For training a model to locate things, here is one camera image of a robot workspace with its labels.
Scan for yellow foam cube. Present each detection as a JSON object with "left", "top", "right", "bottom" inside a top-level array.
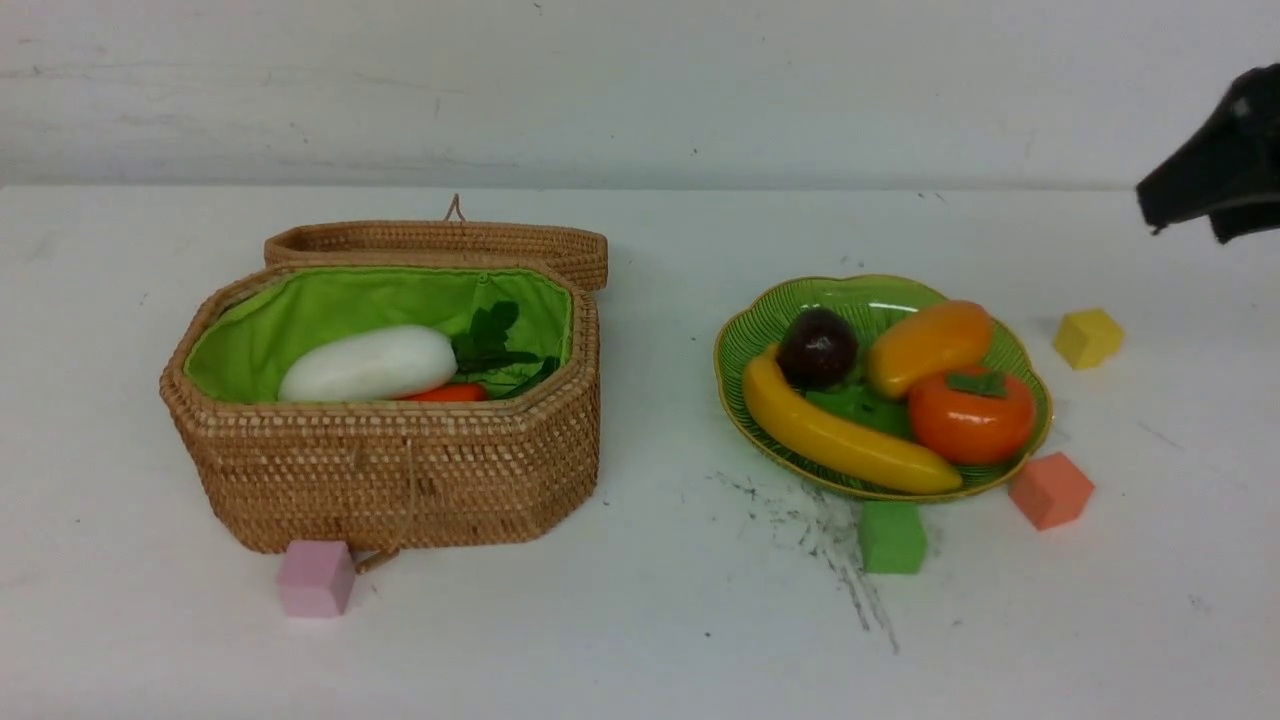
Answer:
[{"left": 1052, "top": 307, "right": 1125, "bottom": 372}]

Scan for orange yellow mango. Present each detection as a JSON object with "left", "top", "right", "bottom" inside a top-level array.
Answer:
[{"left": 867, "top": 300, "right": 995, "bottom": 400}]

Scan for yellow banana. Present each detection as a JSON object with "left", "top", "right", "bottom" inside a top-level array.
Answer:
[{"left": 742, "top": 346, "right": 963, "bottom": 496}]

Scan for orange foam cube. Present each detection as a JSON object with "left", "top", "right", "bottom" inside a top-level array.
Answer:
[{"left": 1007, "top": 452, "right": 1094, "bottom": 532}]

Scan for white radish with leaves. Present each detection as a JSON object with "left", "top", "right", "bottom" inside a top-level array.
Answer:
[{"left": 276, "top": 301, "right": 559, "bottom": 402}]

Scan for pink foam cube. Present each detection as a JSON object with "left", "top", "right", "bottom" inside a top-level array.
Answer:
[{"left": 276, "top": 539, "right": 356, "bottom": 619}]

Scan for dark purple plum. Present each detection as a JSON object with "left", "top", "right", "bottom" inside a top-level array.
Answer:
[{"left": 776, "top": 306, "right": 860, "bottom": 392}]

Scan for woven wicker basket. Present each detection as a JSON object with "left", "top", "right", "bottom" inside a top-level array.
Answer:
[{"left": 160, "top": 261, "right": 602, "bottom": 553}]

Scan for green foam cube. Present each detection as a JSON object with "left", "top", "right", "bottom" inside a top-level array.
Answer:
[{"left": 858, "top": 501, "right": 928, "bottom": 575}]

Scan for orange persimmon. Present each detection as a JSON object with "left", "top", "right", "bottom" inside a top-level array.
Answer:
[{"left": 906, "top": 366, "right": 1037, "bottom": 466}]

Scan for green fabric basket liner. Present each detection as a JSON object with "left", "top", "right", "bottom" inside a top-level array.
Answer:
[{"left": 183, "top": 266, "right": 573, "bottom": 404}]

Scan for wicker basket lid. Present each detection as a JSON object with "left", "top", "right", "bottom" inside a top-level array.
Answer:
[{"left": 262, "top": 195, "right": 609, "bottom": 292}]

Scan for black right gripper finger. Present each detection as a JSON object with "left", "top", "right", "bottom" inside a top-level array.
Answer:
[
  {"left": 1135, "top": 64, "right": 1279, "bottom": 234},
  {"left": 1210, "top": 201, "right": 1280, "bottom": 245}
]

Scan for red chili pepper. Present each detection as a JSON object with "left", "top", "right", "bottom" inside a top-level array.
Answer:
[{"left": 399, "top": 383, "right": 489, "bottom": 404}]

